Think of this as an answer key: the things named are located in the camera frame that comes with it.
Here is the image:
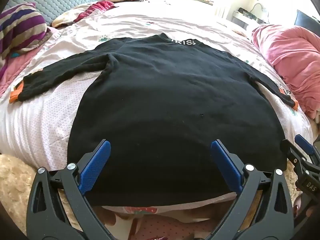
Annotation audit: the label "white side table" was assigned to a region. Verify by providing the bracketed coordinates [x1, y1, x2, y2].
[231, 7, 265, 29]

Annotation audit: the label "dark monitor screen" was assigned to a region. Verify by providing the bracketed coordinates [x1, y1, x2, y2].
[294, 9, 320, 29]

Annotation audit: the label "black long-sleeve sweater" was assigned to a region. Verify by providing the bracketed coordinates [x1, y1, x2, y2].
[9, 33, 298, 207]

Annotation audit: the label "pink polka dot pants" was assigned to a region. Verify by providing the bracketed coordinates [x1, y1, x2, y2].
[125, 205, 215, 240]

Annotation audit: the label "pale pink patterned bed sheet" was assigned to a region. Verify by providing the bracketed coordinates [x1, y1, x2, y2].
[0, 1, 314, 220]

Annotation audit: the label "red floral cloth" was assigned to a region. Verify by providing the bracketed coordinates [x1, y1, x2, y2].
[51, 0, 116, 28]

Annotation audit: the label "pink crumpled blanket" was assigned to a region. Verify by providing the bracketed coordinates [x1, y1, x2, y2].
[251, 24, 320, 119]

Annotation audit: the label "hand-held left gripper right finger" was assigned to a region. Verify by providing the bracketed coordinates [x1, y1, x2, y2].
[200, 139, 295, 240]

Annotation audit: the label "purple striped blanket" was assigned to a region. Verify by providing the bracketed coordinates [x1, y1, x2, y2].
[0, 3, 52, 60]

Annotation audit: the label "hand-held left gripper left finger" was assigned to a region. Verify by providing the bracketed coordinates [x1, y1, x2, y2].
[26, 140, 118, 240]

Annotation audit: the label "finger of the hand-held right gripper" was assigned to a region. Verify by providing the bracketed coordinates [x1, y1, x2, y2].
[280, 139, 305, 172]
[294, 134, 320, 165]

